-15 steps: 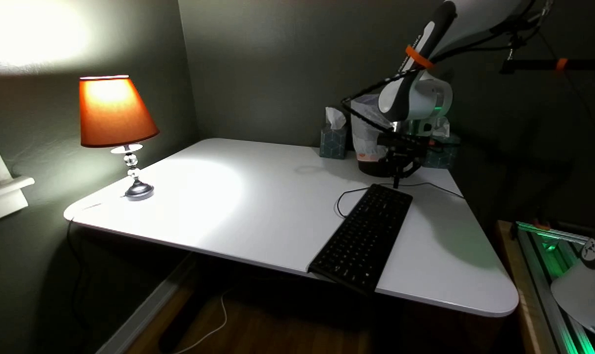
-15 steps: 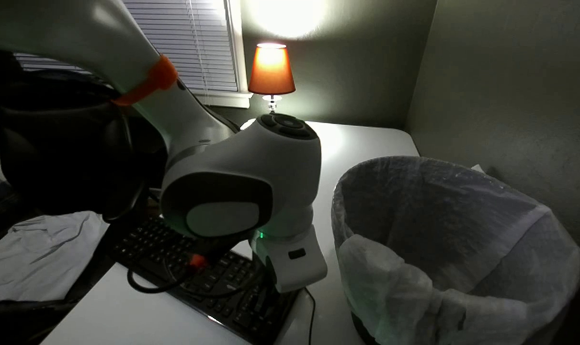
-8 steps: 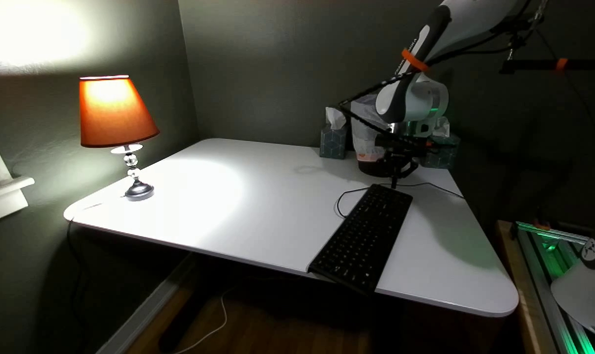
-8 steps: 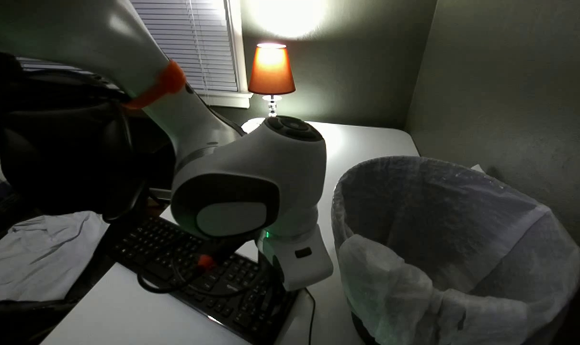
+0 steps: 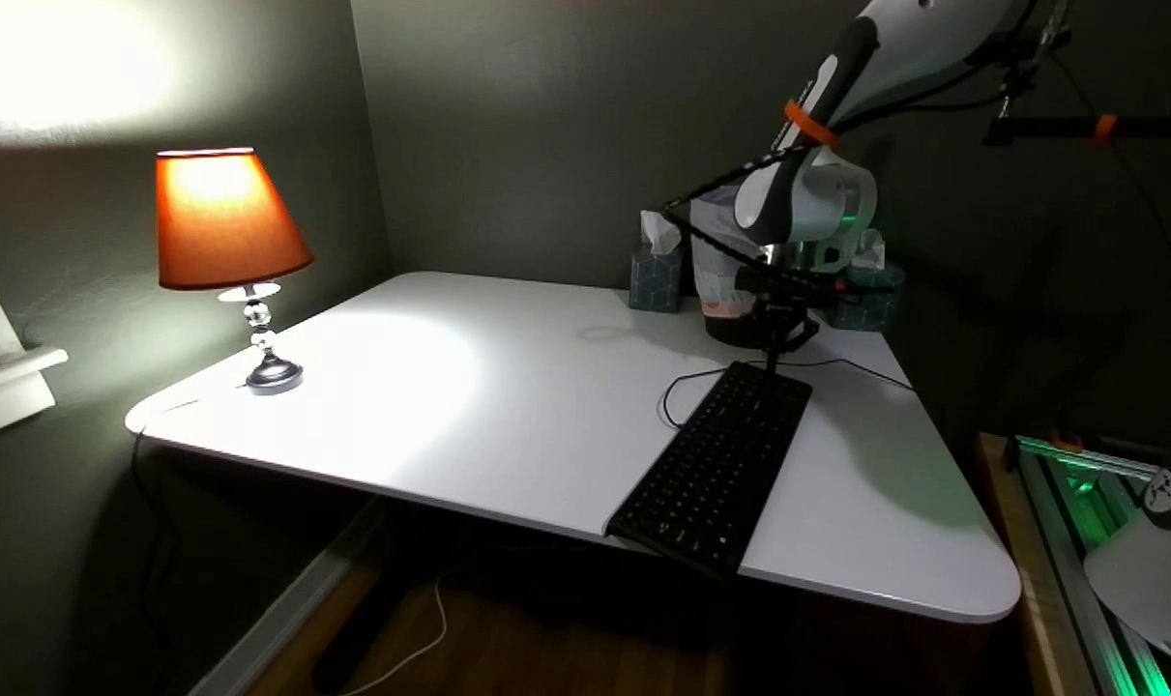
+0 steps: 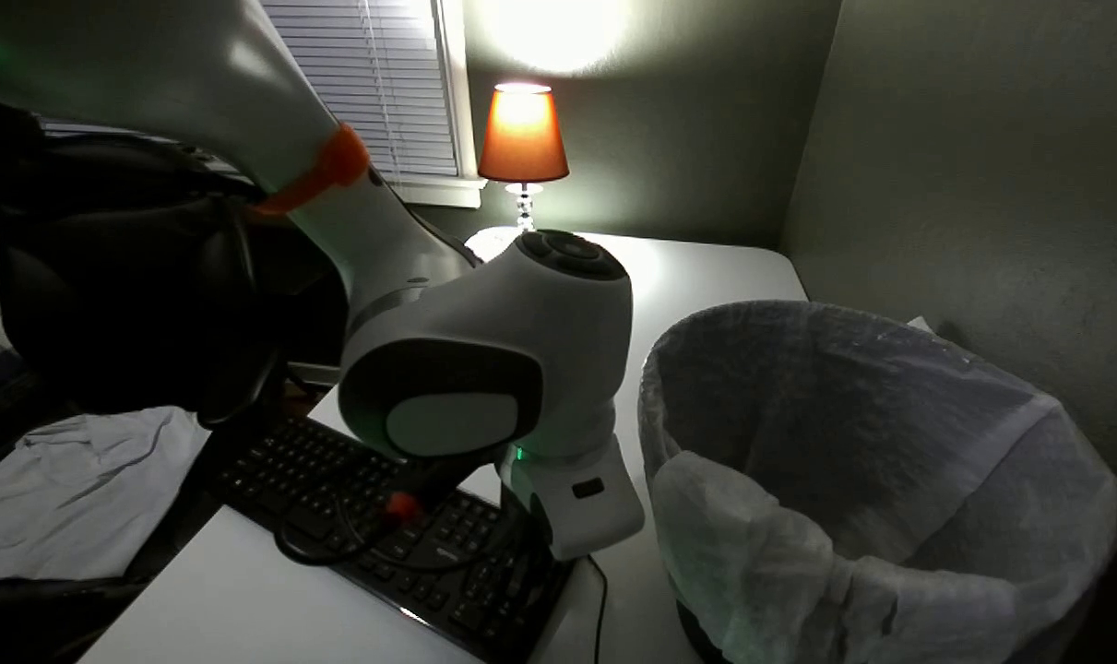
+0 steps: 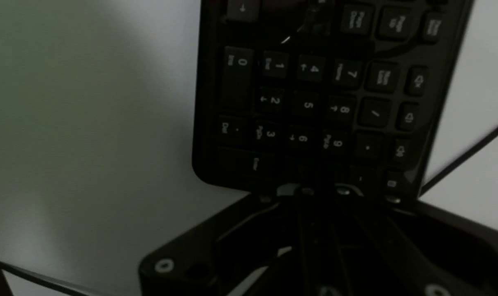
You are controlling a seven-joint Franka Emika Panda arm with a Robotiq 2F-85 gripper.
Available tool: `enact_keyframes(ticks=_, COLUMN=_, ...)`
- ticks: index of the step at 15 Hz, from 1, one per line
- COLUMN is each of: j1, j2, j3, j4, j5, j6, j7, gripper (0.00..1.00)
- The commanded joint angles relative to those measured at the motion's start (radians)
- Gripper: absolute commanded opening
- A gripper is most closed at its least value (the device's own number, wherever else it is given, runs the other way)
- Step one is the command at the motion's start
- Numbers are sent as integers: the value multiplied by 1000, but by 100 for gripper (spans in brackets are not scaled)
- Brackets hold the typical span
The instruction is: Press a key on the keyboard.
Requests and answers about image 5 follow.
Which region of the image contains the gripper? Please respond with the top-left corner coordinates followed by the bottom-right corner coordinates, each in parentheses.
top-left (752, 293), bottom-right (824, 378)

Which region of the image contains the black keyboard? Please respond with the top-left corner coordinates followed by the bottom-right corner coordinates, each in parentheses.
top-left (605, 361), bottom-right (815, 582)

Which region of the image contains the teal tissue box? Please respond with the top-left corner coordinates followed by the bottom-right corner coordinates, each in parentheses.
top-left (830, 230), bottom-right (907, 334)
top-left (629, 210), bottom-right (686, 314)

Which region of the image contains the plastic wrapped container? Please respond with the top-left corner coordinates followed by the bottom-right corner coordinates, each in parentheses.
top-left (689, 187), bottom-right (772, 350)

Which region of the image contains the black stand pole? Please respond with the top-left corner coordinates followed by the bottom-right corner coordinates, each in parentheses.
top-left (981, 0), bottom-right (1171, 148)

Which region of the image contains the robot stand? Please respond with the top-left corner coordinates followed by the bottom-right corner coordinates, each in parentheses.
top-left (976, 431), bottom-right (1171, 696)

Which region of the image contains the orange shade table lamp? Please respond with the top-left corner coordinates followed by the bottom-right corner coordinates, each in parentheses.
top-left (155, 146), bottom-right (315, 396)

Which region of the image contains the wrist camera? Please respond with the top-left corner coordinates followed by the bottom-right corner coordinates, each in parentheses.
top-left (735, 266), bottom-right (849, 306)

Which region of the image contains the black cable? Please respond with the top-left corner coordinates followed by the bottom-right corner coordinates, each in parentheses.
top-left (657, 357), bottom-right (917, 432)

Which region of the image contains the white cable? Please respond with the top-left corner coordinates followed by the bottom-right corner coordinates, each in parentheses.
top-left (338, 568), bottom-right (451, 696)

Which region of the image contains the lamp cable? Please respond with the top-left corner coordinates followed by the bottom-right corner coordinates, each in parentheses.
top-left (125, 383), bottom-right (249, 696)

